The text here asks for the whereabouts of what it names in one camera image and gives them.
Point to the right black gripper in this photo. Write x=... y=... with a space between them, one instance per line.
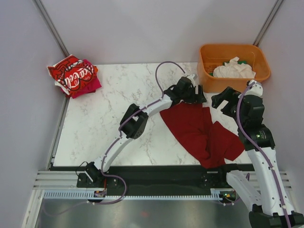
x=229 y=94

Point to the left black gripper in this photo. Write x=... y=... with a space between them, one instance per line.
x=195 y=99

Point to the dark red t shirt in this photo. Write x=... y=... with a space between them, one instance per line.
x=209 y=143

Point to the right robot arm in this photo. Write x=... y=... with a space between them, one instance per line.
x=270 y=206

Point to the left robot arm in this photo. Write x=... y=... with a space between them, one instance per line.
x=131 y=127

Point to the orange plastic bin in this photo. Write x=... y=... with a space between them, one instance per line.
x=213 y=55

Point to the green cloth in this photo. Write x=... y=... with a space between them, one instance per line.
x=238 y=62

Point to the pink folded t shirt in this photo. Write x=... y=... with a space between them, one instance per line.
x=90 y=87

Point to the red coca cola t shirt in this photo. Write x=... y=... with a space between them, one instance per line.
x=77 y=75

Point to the red white patterned t shirt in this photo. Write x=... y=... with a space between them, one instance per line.
x=57 y=71

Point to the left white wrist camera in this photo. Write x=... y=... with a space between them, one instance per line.
x=193 y=77

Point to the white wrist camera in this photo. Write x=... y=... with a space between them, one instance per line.
x=255 y=88
x=193 y=77

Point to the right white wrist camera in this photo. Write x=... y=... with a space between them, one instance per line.
x=255 y=88

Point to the right aluminium corner post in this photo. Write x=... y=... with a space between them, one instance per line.
x=271 y=16

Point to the aluminium corner post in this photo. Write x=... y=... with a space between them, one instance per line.
x=51 y=26
x=271 y=16

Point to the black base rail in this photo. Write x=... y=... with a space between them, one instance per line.
x=163 y=180

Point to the white slotted cable duct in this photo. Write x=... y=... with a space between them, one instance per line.
x=94 y=195

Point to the left aluminium corner post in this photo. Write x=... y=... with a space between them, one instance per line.
x=51 y=26

